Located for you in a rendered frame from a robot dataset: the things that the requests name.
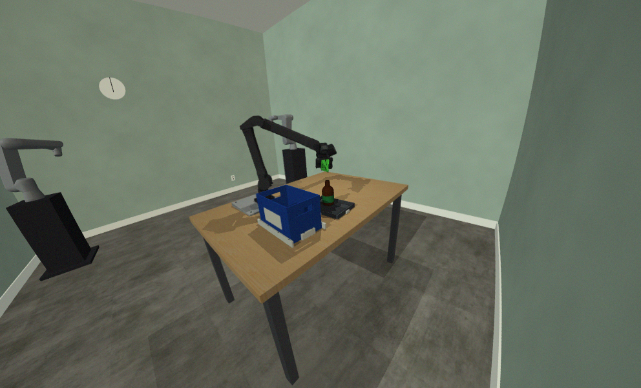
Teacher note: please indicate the blue divided crate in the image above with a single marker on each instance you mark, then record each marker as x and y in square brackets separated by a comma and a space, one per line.
[293, 213]

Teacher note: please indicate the brown bottle with green label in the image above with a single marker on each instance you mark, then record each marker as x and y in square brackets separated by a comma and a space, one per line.
[327, 194]

